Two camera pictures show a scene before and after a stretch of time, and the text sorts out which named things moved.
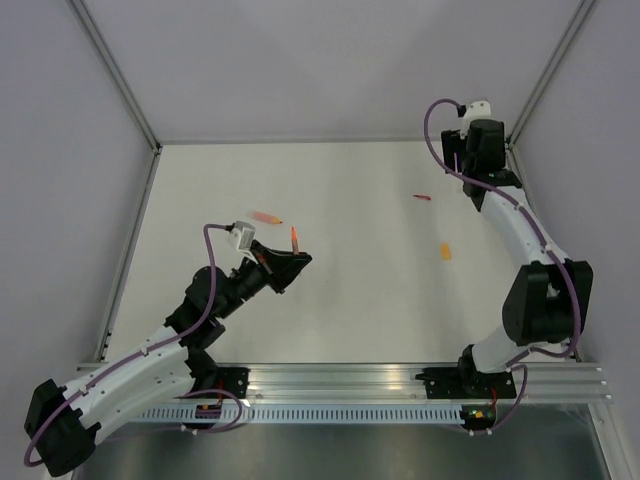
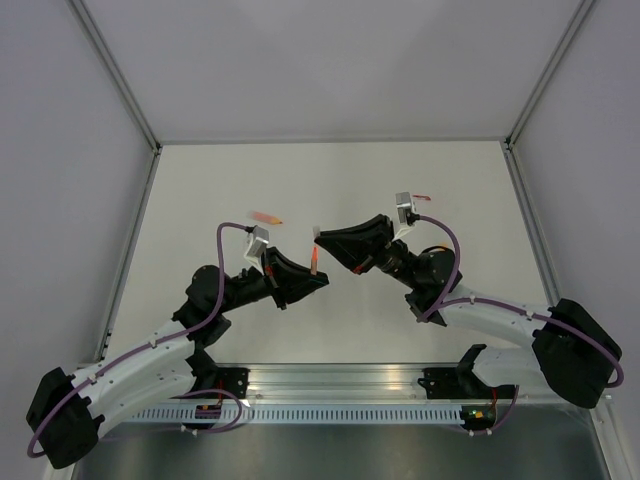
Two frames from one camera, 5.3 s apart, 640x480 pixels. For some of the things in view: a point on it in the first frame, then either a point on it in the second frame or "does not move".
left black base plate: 233,380 does not move
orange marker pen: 268,218 does not move
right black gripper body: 451,142 to 394,260
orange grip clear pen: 295,244 to 315,260
